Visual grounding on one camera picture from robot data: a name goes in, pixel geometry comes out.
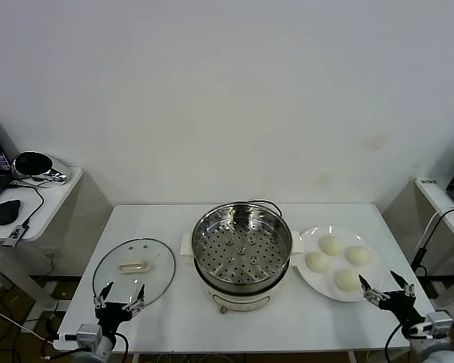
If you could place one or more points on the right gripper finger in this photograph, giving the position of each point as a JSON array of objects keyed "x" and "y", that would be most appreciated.
[
  {"x": 369, "y": 293},
  {"x": 405, "y": 288}
]

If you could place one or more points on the shiny chrome black device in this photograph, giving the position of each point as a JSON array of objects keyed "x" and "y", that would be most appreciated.
[{"x": 32, "y": 164}]

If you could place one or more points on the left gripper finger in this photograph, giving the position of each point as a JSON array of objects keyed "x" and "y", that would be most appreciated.
[
  {"x": 138, "y": 300},
  {"x": 103, "y": 296}
]

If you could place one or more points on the white wall socket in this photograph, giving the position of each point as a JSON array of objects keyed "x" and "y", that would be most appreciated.
[{"x": 51, "y": 252}]

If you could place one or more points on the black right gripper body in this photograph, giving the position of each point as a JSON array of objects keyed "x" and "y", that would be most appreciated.
[{"x": 401, "y": 308}]

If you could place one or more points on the steel steamer pot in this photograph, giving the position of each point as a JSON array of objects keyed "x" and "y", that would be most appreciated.
[{"x": 238, "y": 300}]

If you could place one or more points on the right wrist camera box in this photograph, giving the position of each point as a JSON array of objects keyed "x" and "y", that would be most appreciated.
[{"x": 440, "y": 323}]

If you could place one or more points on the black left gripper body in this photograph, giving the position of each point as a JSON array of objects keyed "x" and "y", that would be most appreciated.
[{"x": 111, "y": 315}]

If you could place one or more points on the white round plate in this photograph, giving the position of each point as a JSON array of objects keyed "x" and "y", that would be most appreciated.
[{"x": 327, "y": 281}]

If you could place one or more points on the small USB hub adapter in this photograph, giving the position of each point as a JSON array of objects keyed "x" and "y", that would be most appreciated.
[{"x": 14, "y": 235}]

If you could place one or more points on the white steamed baozi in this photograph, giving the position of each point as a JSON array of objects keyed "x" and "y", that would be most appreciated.
[
  {"x": 317, "y": 261},
  {"x": 331, "y": 246},
  {"x": 357, "y": 255},
  {"x": 346, "y": 280}
]

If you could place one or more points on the perforated steel steamer basket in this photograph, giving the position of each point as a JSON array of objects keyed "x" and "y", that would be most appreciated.
[{"x": 242, "y": 249}]

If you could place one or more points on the black computer mouse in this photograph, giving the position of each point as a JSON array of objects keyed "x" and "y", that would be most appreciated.
[{"x": 7, "y": 212}]

